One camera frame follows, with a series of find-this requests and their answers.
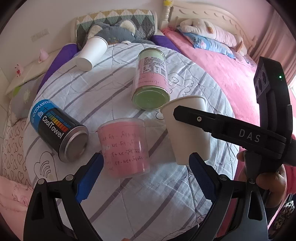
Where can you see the purple cushion left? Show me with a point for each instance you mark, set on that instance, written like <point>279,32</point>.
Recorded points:
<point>64,55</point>

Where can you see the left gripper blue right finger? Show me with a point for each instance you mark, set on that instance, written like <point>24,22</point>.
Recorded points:
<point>206,176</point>

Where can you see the cream wooden bed headboard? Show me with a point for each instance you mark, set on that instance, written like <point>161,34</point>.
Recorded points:
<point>176,11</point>

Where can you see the green pink labelled can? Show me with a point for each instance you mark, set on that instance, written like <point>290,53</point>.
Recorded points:
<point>150,89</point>

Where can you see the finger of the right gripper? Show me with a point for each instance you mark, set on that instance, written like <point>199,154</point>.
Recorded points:
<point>219,127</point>

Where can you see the person's right hand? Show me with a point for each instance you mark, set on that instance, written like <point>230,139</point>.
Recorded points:
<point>276,183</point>

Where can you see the grey flower pillow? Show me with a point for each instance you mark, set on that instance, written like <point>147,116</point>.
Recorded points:
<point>22,99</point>

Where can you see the pink floral blanket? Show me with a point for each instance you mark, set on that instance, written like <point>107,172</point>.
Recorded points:
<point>15,199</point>

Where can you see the pink curtain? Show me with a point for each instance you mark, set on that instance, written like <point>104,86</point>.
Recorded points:
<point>278,44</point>

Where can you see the white paper cup lying down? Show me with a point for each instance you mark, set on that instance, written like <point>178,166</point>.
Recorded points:
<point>91,53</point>

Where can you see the black blue CoolTowel can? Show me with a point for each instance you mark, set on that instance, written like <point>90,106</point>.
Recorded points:
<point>65,135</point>

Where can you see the white paper cup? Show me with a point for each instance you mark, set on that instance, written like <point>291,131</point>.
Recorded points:
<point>91,53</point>
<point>186,139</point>

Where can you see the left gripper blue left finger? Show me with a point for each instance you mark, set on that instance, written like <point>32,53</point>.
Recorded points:
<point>87,175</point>

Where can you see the blue cartoon pillow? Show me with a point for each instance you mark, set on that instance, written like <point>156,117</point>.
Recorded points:
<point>207,44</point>

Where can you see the pink fleece blanket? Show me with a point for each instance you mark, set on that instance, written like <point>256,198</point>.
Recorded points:
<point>236,81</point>

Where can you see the diamond patterned quilted headboard cover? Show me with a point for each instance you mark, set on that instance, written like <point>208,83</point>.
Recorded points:
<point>145,22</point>

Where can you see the white wall socket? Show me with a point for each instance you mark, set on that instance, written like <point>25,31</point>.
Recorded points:
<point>39,35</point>

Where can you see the purple cushion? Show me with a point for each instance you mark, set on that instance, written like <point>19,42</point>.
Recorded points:
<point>64,55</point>
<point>164,42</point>

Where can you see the pink rabbit figurine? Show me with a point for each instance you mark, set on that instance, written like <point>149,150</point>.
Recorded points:
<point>43,56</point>

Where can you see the pink plastic cup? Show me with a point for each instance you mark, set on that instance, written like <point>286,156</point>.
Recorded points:
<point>124,147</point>

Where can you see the heart patterned bed sheet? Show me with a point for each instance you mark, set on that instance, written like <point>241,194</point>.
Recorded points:
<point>13,164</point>

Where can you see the cream bedside table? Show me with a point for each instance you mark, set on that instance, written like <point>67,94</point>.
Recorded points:
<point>32,70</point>

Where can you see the purple cushion right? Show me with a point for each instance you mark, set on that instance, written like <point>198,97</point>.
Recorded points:
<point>164,42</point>

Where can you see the small heart bunny figurine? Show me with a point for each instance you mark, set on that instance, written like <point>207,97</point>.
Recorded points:
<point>19,70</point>

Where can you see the white pink dog plush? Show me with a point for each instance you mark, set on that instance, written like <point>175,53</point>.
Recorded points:
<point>208,30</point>

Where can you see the grey cat plush toy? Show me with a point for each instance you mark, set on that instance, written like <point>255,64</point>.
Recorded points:
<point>122,32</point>

